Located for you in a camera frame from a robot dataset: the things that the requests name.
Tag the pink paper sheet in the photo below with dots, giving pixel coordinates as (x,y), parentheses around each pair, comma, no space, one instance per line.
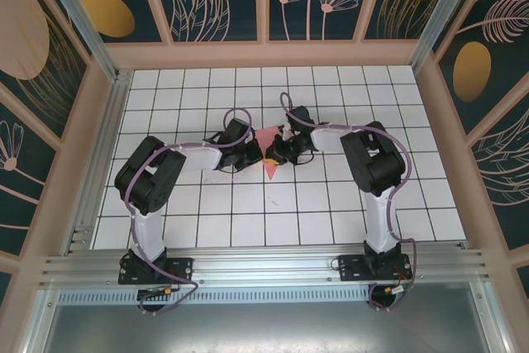
(270,173)

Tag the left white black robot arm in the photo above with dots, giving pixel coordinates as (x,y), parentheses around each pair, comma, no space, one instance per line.
(200,158)

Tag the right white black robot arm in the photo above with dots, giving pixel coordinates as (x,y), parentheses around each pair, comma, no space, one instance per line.
(330,137)

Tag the grey sheet metal panel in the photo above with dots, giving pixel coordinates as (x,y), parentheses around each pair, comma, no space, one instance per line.
(264,328)

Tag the long aluminium frame rail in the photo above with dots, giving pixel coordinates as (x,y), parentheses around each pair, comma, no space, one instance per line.
(264,266)

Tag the aluminium side rail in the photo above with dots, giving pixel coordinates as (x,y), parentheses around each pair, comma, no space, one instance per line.
(106,142)

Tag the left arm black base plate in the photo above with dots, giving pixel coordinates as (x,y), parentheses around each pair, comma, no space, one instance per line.
(182,270)

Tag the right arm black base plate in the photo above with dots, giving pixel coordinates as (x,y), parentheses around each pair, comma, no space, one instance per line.
(351,268)

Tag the aluminium corner post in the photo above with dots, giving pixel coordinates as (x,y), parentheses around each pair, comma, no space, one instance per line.
(442,14)
(78,18)

